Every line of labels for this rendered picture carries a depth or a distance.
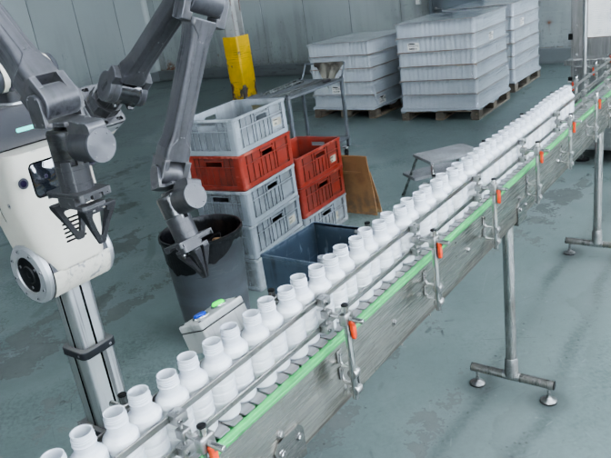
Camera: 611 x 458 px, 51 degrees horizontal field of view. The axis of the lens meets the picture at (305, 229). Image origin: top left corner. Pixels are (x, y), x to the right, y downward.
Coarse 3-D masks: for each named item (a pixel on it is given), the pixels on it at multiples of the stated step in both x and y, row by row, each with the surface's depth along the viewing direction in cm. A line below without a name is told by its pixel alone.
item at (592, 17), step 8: (592, 0) 511; (600, 0) 507; (608, 0) 504; (592, 8) 513; (600, 8) 509; (608, 8) 506; (592, 16) 515; (600, 16) 511; (608, 16) 508; (592, 24) 516; (600, 24) 513; (608, 24) 510; (592, 32) 518; (600, 32) 515; (608, 32) 511
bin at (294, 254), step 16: (320, 224) 237; (336, 224) 232; (288, 240) 227; (304, 240) 235; (320, 240) 240; (336, 240) 235; (272, 256) 213; (288, 256) 228; (304, 256) 236; (272, 272) 216; (288, 272) 212; (304, 272) 208
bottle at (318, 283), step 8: (312, 264) 149; (320, 264) 149; (312, 272) 147; (320, 272) 147; (312, 280) 148; (320, 280) 147; (328, 280) 150; (312, 288) 147; (320, 288) 147; (328, 288) 148; (328, 304) 149; (320, 320) 150
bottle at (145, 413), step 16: (144, 384) 111; (128, 400) 109; (144, 400) 109; (128, 416) 110; (144, 416) 109; (160, 416) 111; (144, 432) 109; (160, 432) 111; (144, 448) 111; (160, 448) 111
